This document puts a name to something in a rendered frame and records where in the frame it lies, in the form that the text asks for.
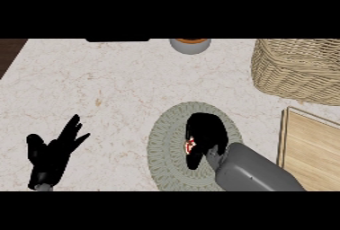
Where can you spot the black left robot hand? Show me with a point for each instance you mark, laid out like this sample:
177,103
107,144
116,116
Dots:
51,155

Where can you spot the tan wicker basket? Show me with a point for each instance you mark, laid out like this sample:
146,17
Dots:
296,70

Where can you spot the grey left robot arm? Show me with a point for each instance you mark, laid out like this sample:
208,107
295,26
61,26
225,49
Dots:
44,187

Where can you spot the pale wooden cutting board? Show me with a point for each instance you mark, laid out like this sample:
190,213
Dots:
313,149

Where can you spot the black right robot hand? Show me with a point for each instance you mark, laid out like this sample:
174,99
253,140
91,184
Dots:
208,131

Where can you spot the grey pot with orange contents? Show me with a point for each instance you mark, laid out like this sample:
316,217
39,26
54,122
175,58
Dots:
190,45

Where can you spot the black flat appliance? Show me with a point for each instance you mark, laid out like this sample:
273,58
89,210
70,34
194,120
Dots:
117,40

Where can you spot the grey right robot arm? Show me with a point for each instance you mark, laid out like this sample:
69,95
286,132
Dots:
255,170

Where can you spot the red and white cupcake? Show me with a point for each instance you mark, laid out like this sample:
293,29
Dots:
190,145

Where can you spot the round grey woven placemat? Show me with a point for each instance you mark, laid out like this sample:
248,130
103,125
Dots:
171,149

